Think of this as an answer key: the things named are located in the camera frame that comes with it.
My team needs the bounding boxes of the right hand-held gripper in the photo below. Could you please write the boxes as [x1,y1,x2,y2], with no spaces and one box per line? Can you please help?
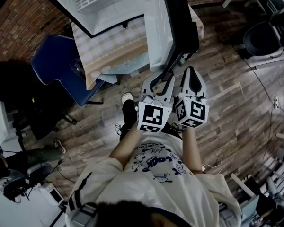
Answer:
[174,66,211,130]

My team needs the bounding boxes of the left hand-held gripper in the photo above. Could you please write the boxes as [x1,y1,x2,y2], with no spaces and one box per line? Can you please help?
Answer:
[136,72,176,134]

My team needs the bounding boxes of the person's left forearm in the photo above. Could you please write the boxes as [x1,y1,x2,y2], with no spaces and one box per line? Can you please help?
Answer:
[108,122,142,172]

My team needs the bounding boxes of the person's right forearm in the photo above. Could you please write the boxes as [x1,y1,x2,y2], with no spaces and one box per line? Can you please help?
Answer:
[181,128,204,175]

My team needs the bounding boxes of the black mini fridge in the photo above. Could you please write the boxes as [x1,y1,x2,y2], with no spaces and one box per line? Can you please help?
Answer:
[44,0,161,39]

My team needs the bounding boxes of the person's left white shoe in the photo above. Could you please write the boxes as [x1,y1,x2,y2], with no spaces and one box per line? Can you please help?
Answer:
[122,92,134,105]

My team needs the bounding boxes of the person's black trousers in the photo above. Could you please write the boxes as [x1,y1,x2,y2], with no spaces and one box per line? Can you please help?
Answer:
[119,99,183,141]

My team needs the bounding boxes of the table with checked tablecloth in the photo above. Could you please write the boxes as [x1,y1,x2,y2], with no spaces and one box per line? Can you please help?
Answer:
[70,6,204,91]

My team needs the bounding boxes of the black shell chair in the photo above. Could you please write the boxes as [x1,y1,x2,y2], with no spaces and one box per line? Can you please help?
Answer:
[242,21,282,58]

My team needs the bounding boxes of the black cap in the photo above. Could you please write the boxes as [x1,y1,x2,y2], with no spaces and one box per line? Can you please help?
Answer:
[70,58,86,80]

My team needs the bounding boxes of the person's white printed shirt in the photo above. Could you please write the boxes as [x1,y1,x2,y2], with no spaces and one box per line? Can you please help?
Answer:
[65,133,242,227]

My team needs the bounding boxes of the blue padded chair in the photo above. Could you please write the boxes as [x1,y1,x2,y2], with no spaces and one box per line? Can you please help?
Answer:
[30,34,105,106]

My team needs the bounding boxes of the cluttered metal rack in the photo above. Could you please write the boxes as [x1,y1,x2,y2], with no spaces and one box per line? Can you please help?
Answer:
[227,131,284,227]

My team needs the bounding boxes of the black office chair with jacket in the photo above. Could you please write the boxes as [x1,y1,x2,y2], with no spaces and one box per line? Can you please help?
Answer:
[0,60,78,140]

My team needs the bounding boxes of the white box device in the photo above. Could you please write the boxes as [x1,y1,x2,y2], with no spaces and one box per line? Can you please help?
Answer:
[39,183,65,207]

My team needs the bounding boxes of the grey office chair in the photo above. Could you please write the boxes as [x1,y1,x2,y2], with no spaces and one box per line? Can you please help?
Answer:
[0,162,53,198]

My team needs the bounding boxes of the white desk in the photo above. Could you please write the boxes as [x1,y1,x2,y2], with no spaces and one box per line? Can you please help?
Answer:
[0,100,22,144]

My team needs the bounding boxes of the white cable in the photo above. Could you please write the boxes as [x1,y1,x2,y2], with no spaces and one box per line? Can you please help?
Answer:
[202,164,223,175]

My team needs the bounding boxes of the grey shoulder strap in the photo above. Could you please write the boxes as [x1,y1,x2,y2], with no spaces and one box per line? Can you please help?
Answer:
[219,203,237,224]
[72,202,99,227]

